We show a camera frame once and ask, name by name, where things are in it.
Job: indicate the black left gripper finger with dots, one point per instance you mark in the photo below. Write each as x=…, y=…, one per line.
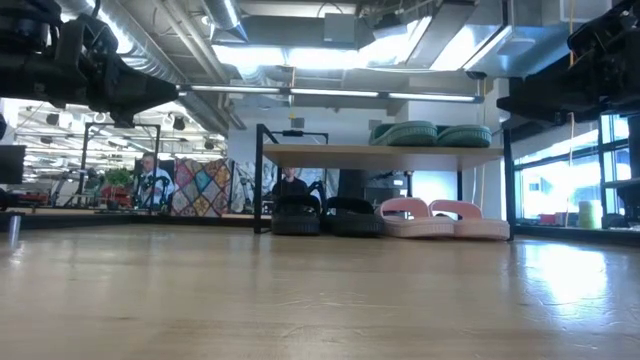
x=122, y=74
x=145, y=97

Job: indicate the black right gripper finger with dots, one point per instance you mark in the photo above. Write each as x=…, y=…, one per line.
x=545, y=110
x=575, y=82

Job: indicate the green rubber slide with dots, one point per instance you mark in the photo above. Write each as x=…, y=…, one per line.
x=465, y=136
x=407, y=135

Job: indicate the pink rubber slide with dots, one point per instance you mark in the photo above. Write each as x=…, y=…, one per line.
x=415, y=226
x=482, y=229

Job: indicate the black rubber slide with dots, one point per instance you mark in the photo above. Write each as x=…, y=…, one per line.
x=352, y=222
x=296, y=220

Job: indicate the person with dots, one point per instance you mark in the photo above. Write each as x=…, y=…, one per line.
x=291, y=185
x=155, y=185

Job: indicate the ceiling light tube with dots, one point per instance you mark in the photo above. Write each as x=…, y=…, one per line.
x=235, y=89
x=334, y=93
x=431, y=97

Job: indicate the potted plant in red pot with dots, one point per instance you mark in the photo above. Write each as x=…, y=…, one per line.
x=118, y=185

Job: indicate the black computer monitor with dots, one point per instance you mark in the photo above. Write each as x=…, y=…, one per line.
x=11, y=164

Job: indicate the colourful patchwork quilt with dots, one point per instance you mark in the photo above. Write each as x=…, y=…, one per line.
x=202, y=187

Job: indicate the green cylinder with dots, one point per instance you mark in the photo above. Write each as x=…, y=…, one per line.
x=590, y=215

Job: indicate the black metal stand frame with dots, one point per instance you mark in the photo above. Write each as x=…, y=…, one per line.
x=121, y=125

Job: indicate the black metal table frame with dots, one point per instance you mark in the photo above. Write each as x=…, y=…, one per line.
x=150, y=221

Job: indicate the silver metal post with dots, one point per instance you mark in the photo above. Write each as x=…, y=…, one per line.
x=14, y=230

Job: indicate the wooden shelf with black frame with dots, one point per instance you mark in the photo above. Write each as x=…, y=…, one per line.
x=380, y=157

